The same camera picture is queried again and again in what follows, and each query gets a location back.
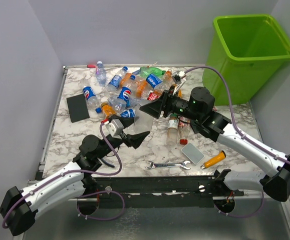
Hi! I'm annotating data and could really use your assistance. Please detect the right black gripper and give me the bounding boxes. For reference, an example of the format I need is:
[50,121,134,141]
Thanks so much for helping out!
[140,86,201,123]

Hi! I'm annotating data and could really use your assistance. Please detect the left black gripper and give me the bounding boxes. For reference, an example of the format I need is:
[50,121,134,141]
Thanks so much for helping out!
[97,115,150,160]

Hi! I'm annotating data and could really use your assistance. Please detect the clear label-less bottle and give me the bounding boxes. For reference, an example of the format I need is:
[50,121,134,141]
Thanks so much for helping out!
[133,99,153,134]

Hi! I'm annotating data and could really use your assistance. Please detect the starbucks coffee bottle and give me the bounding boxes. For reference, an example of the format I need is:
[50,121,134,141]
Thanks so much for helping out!
[166,113,178,146]

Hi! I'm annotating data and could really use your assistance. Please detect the small orange juice bottle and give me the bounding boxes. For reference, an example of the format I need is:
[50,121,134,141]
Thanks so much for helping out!
[100,102,116,119]

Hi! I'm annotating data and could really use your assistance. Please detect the red label cola bottle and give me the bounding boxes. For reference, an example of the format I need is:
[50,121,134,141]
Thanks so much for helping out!
[178,116,190,145]

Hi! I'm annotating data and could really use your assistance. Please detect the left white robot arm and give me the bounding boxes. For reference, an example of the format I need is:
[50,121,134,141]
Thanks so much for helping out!
[0,115,150,236]

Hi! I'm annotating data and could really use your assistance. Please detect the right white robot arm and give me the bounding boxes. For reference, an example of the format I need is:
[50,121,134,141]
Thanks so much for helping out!
[140,87,290,202]

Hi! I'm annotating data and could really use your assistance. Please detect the green plastic bin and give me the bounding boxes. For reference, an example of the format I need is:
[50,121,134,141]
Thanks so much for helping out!
[202,14,290,106]

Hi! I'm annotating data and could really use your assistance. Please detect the blue label water bottle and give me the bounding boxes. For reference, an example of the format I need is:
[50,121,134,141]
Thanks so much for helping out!
[120,108,135,118]

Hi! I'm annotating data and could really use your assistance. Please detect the orange label bottle centre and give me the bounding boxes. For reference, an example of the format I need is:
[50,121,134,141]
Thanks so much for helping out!
[120,73,147,98]

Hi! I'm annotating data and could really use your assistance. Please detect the orange label bottle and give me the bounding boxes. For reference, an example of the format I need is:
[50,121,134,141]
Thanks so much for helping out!
[162,69,174,88]
[120,73,147,98]

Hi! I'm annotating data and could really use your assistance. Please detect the blue label bottle back right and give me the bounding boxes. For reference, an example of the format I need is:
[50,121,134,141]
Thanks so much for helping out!
[146,73,170,95]

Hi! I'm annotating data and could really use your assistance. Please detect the pepsi bottle centre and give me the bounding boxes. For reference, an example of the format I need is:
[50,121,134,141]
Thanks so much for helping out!
[113,87,131,114]

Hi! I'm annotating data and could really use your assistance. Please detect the pepsi bottle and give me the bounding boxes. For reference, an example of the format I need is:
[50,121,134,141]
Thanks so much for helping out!
[113,87,131,114]
[83,86,102,114]

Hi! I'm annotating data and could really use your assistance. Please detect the orange label bottle back right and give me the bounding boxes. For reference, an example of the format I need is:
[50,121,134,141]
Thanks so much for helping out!
[162,69,174,88]

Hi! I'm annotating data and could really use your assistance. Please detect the green sprite bottle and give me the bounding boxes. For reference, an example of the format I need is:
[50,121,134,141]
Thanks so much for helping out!
[139,66,166,79]

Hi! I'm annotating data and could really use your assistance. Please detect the silver open-end wrench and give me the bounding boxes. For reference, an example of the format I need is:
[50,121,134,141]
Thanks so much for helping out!
[145,160,191,170]

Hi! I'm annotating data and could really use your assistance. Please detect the blue label bottle back left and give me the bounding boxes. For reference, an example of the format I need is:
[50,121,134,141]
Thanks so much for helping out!
[105,66,128,92]

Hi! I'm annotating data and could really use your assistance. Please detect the pepsi bottle left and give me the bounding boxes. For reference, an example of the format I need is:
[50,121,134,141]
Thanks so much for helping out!
[83,86,102,114]

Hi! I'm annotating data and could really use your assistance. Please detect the grey rectangular sharpening stone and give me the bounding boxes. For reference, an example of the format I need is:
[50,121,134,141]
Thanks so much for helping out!
[181,143,205,165]

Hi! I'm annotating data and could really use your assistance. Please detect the left black foam pad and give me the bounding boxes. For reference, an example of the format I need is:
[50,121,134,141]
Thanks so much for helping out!
[66,94,90,123]

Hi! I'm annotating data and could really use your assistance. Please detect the small clear bottle back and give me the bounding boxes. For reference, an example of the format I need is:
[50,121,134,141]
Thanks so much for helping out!
[96,61,107,86]

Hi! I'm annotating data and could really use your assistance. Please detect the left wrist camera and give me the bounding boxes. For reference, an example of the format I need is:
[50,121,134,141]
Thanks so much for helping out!
[103,118,124,139]

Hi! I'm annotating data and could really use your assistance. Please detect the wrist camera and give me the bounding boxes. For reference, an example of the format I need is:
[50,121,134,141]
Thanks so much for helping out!
[172,70,186,95]
[103,118,124,139]

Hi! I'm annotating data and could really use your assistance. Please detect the blue handled pliers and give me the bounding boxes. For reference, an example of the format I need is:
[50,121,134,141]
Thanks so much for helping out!
[100,153,115,168]

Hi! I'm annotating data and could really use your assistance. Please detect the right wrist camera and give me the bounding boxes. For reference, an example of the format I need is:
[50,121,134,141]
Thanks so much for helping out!
[172,70,186,95]

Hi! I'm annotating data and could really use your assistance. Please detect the black base frame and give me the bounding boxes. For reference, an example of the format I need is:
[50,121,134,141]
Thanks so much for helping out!
[84,175,231,208]

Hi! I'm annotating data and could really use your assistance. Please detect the orange screwdriver handle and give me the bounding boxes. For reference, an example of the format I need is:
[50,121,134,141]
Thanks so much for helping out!
[200,150,226,170]

